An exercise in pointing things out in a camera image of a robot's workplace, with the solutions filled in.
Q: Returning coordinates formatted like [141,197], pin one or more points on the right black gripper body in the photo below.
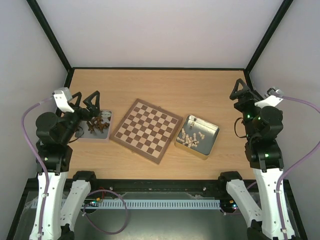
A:
[243,100]

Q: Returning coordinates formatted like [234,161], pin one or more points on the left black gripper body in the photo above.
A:
[86,115]

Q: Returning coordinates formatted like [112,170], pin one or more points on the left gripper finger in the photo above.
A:
[92,102]
[78,97]

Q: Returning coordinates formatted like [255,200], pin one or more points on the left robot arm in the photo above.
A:
[55,219]

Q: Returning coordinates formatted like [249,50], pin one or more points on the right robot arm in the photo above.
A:
[262,120]

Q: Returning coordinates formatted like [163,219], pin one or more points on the dark brown chess pieces pile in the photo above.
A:
[97,123]

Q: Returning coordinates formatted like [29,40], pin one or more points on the wooden chess board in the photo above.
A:
[146,130]

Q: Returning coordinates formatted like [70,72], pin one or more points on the pink tin tray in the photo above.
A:
[96,130]

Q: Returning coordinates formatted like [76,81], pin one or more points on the gold tin tray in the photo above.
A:
[193,124]

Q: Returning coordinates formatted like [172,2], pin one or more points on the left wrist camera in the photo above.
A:
[62,96]

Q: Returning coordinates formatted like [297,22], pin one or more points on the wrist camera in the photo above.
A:
[62,96]
[273,97]

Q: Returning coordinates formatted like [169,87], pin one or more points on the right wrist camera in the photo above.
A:
[273,97]

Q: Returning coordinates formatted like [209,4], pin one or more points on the black aluminium frame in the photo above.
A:
[38,13]

